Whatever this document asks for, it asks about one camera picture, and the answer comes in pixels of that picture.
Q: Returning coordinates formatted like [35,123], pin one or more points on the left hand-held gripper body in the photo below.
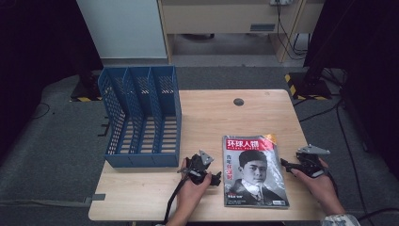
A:
[197,166]

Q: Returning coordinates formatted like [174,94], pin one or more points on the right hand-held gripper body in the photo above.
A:
[310,163]

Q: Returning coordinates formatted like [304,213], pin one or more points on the magazine with portrait cover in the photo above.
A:
[254,175]

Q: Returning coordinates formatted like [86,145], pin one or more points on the blue plastic file rack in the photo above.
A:
[141,160]

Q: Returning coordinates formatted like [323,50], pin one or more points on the person's left hand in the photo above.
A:
[191,191]

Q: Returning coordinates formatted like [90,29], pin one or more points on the person's right hand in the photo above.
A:
[323,188]

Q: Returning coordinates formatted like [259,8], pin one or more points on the patterned white right sleeve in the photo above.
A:
[340,220]

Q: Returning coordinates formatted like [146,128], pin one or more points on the black stand base striped tape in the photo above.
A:
[309,89]
[86,92]

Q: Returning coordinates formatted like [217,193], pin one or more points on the grey tape piece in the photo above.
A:
[97,197]

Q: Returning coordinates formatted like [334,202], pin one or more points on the black curtain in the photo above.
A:
[370,62]
[34,62]

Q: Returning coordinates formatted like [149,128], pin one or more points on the beige wooden desk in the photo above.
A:
[219,15]

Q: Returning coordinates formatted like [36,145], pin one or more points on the white cabinet panel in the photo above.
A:
[122,28]

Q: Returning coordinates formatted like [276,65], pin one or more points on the white power strip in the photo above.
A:
[280,2]

